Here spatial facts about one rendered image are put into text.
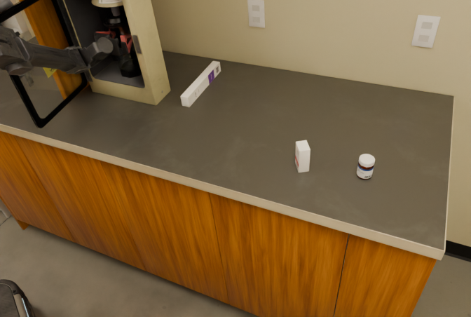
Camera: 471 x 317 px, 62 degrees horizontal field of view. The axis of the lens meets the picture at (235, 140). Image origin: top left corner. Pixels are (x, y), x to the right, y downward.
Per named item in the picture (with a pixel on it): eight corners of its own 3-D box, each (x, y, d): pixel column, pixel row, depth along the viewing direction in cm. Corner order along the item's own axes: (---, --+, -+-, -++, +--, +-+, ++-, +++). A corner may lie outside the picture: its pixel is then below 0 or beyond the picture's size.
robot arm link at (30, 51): (-21, 34, 92) (1, 76, 93) (-1, 23, 92) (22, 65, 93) (62, 51, 135) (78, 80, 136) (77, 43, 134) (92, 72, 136)
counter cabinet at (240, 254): (94, 156, 277) (45, 38, 219) (403, 245, 204) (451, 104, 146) (22, 228, 232) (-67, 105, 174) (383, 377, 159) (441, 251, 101)
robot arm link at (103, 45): (60, 51, 132) (72, 75, 133) (74, 36, 124) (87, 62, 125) (90, 45, 141) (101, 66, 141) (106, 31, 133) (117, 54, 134)
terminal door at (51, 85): (88, 83, 160) (50, -16, 134) (39, 130, 138) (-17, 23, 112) (87, 83, 160) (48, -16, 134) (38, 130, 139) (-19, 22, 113)
